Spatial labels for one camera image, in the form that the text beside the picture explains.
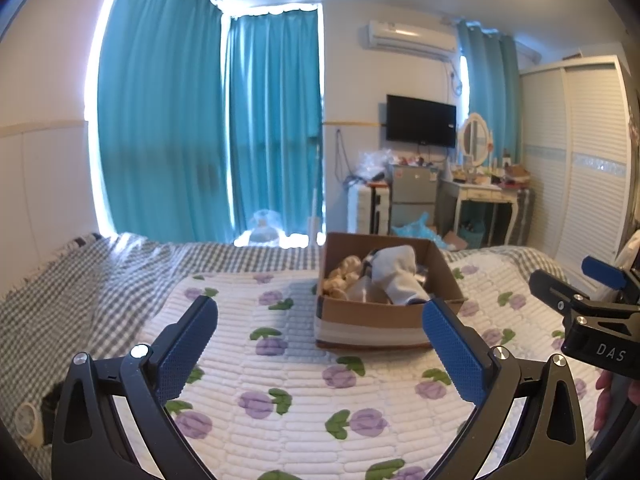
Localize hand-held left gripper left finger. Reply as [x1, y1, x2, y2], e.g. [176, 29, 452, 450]
[51, 295, 219, 480]

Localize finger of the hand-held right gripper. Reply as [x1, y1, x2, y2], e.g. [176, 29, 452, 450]
[581, 256, 640, 306]
[529, 269, 640, 329]

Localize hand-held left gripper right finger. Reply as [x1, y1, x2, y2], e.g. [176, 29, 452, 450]
[421, 297, 587, 480]

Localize brown cardboard box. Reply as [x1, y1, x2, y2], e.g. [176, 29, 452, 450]
[315, 232, 468, 351]

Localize white sock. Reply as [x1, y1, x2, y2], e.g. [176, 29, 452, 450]
[367, 246, 432, 307]

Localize beige plush toy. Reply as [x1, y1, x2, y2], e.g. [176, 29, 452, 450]
[320, 255, 363, 302]

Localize person's right hand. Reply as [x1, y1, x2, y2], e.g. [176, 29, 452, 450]
[594, 367, 626, 428]

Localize teal basket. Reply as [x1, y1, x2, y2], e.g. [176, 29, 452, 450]
[460, 220, 486, 248]

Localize white slatted wardrobe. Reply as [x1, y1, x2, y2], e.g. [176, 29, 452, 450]
[517, 55, 636, 301]

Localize white dressing table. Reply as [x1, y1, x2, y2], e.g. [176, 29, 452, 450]
[440, 180, 521, 248]

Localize purple flower quilted blanket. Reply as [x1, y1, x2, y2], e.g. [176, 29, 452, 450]
[135, 247, 608, 480]

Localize blue plastic bag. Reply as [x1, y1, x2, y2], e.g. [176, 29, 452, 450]
[392, 212, 443, 246]

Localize grey checked bed sheet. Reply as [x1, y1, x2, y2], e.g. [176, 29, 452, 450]
[0, 232, 571, 411]

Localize white oval mirror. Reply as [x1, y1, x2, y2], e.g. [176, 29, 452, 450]
[459, 112, 493, 168]

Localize white round object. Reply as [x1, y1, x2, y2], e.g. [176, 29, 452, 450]
[14, 402, 46, 446]

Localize white suitcase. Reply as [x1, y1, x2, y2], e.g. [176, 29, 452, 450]
[348, 182, 392, 236]

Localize small silver fridge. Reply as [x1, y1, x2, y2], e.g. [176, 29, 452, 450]
[390, 162, 441, 233]

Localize crumpled clear plastic bag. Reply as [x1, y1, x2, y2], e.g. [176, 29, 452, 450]
[356, 149, 396, 181]

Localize short teal curtain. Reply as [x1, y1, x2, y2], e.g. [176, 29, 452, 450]
[457, 20, 521, 156]

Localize wide teal curtain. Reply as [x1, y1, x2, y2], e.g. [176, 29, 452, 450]
[97, 0, 236, 243]

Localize narrow teal curtain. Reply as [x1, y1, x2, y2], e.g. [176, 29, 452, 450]
[227, 7, 321, 236]

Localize white air conditioner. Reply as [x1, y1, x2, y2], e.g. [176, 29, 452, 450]
[367, 20, 458, 61]

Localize black wall television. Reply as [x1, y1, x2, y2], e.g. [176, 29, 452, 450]
[386, 94, 457, 148]

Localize hanging black cables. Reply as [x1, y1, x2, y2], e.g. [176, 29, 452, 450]
[336, 129, 353, 181]

